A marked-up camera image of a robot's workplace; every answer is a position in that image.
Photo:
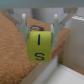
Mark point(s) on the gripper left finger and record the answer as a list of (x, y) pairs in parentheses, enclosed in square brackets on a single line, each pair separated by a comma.
[(22, 24)]

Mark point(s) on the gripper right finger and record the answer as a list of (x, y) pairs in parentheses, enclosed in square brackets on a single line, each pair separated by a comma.
[(56, 24)]

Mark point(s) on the yellow block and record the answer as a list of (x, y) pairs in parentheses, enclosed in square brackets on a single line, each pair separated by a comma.
[(39, 45)]

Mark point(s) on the purple block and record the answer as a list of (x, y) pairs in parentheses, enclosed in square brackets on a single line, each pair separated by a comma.
[(35, 28)]

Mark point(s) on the white plastic box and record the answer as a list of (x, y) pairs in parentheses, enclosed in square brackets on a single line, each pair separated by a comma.
[(68, 75)]

